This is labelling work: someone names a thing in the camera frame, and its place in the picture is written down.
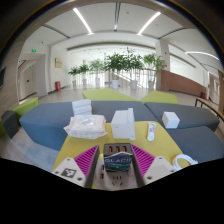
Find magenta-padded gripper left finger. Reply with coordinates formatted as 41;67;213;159
52;144;101;190

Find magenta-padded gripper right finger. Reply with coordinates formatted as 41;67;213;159
128;143;178;188

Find white tube with red cap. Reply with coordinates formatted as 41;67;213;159
146;121;157;142

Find round yellow-green power strip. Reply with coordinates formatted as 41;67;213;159
91;156;139;192

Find blue-grey sofa module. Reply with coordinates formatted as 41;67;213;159
165;125;224;164

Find pink wet wipes pack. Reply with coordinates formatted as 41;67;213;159
63;114;109;140

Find small white cube box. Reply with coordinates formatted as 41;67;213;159
161;111;181;129

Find long blue-grey sofa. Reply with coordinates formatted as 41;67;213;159
19;100;159;152

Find large white box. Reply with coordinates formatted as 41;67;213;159
110;107;137;141

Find blue-grey sofa with white box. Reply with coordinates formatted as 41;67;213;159
144;101;221;133

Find small green sofa module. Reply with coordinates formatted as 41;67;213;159
139;90;180;105

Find dark grey ottoman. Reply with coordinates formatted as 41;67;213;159
0;109;20;140

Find green bench seat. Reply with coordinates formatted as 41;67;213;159
10;96;40;119

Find black-framed wooden chair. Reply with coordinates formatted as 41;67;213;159
194;92;224;122

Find large green sofa module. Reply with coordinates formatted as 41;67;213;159
82;87;138;102

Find row of potted plants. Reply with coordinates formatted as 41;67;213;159
67;47;167;90

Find ceiling strip lights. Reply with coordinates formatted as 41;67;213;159
72;7;220;62

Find white power cable with plug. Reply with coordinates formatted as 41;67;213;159
172;153;199;171

